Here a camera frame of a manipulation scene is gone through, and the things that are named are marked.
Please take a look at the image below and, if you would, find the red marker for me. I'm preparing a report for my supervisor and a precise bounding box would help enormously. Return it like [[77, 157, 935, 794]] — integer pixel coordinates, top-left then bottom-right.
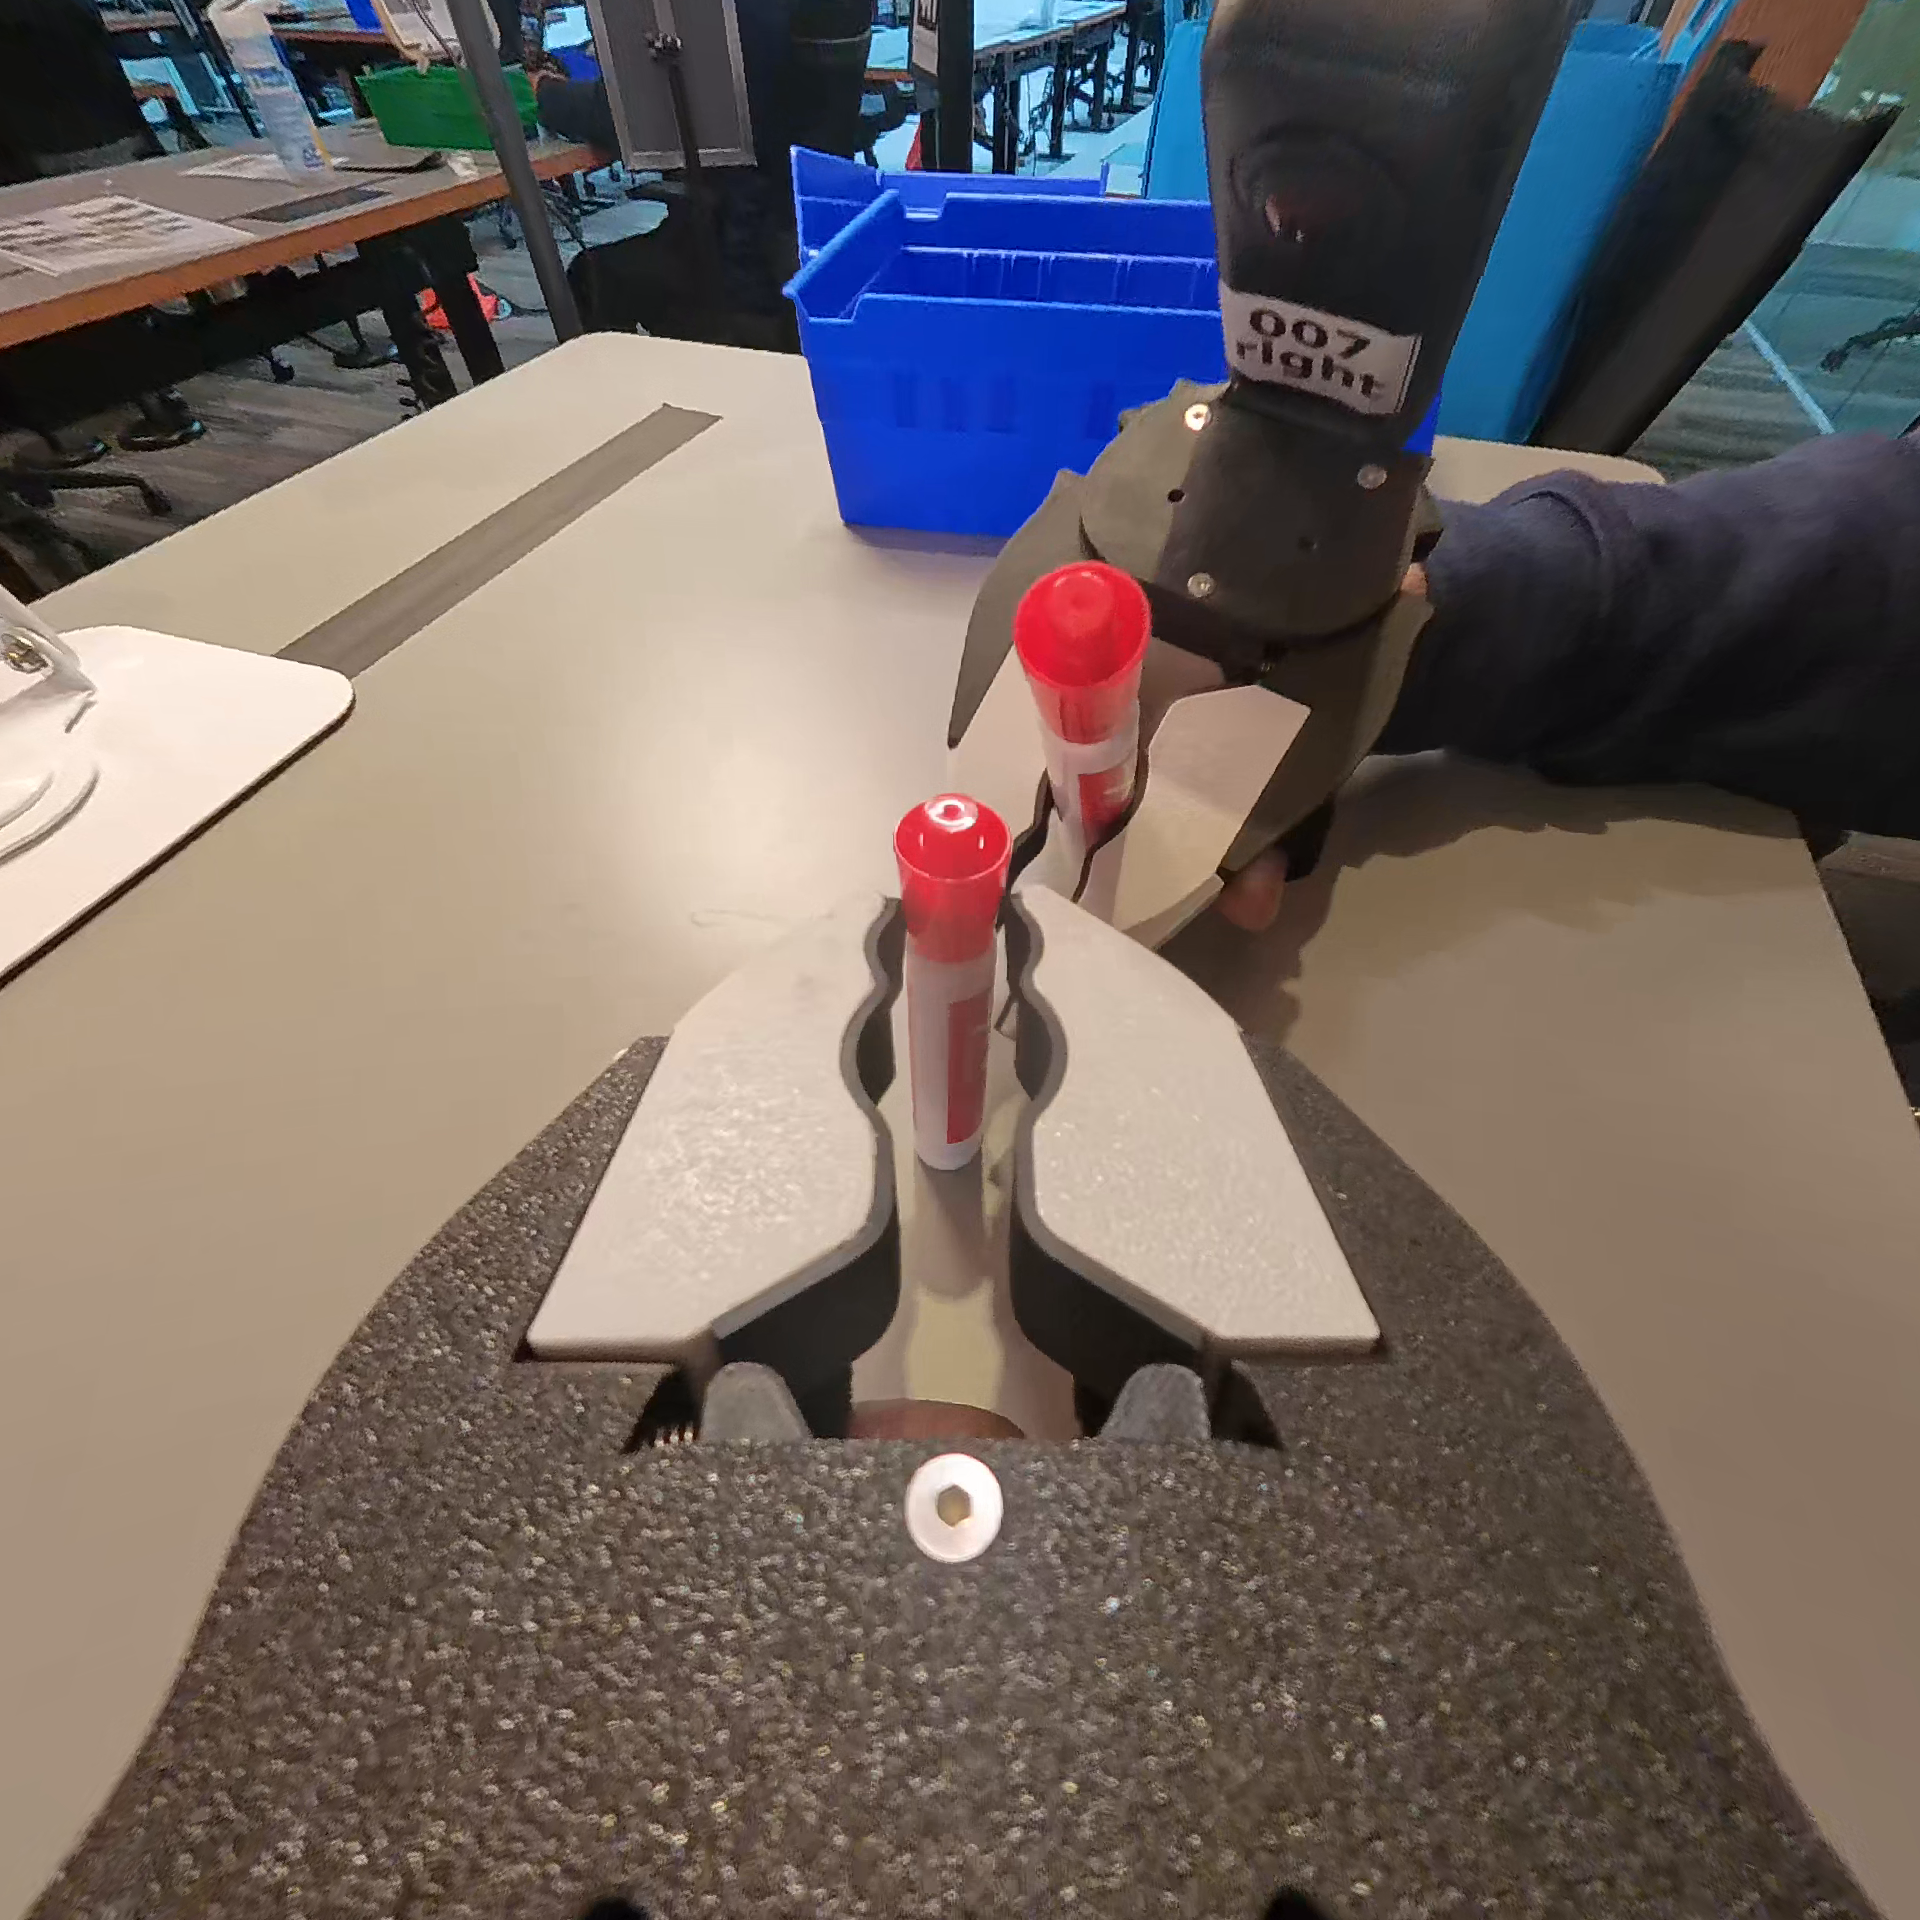
[[892, 794, 1008, 1177], [1008, 566, 1151, 920]]

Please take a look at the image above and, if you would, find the printed paper sheet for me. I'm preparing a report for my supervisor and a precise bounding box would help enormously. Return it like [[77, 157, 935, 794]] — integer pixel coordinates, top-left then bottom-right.
[[0, 194, 258, 284]]

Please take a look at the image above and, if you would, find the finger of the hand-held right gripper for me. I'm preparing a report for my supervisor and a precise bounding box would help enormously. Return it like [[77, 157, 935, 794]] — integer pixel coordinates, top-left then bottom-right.
[[952, 470, 1087, 903], [1050, 684, 1313, 955]]

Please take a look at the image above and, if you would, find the person's right forearm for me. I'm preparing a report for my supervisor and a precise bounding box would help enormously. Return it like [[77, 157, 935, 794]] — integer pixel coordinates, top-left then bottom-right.
[[1377, 432, 1920, 863]]

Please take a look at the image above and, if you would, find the white rounded mat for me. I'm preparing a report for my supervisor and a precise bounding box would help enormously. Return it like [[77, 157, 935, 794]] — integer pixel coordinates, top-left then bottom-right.
[[0, 629, 364, 981]]

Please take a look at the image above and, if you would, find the black foam panel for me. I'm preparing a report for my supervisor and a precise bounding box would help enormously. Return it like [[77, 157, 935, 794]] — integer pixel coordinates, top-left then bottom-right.
[[1528, 38, 1901, 456]]

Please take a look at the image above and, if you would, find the black office chair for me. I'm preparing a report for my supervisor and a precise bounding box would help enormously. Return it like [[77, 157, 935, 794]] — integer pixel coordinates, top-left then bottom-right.
[[0, 352, 214, 535]]

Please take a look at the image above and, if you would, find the wooden desk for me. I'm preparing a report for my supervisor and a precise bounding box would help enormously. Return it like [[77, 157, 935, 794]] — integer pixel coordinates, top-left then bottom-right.
[[0, 126, 617, 418]]

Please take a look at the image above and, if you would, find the clear spray bottle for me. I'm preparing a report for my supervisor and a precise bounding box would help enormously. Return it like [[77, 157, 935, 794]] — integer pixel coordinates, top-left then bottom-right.
[[206, 0, 336, 176]]

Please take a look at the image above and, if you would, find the grey metal panel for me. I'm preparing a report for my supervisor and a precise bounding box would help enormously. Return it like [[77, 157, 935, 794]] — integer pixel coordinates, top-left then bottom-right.
[[591, 0, 756, 176]]

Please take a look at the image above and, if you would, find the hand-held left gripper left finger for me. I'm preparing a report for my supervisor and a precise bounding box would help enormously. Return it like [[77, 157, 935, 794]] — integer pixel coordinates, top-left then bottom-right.
[[527, 891, 898, 1367]]

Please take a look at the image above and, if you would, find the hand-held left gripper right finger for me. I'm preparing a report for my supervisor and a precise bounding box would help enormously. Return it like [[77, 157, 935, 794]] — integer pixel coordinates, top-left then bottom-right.
[[1002, 882, 1377, 1367]]

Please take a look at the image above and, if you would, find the green plastic bin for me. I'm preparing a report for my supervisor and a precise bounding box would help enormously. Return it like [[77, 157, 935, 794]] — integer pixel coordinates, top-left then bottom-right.
[[351, 63, 541, 157]]

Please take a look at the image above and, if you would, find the grey metal pole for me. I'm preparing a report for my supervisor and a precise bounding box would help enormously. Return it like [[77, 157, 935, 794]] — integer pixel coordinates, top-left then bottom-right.
[[449, 0, 591, 346]]

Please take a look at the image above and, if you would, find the clear plastic container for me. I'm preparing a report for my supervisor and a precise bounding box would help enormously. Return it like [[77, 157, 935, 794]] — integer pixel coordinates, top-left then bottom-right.
[[0, 591, 105, 863]]

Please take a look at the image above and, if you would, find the blue plastic bin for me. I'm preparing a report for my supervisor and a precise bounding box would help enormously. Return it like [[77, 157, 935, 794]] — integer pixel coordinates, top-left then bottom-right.
[[783, 190, 1445, 541], [792, 147, 1110, 275]]

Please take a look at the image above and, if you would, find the person's right hand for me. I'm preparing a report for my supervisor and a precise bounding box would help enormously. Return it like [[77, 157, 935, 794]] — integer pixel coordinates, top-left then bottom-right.
[[1216, 514, 1503, 929]]

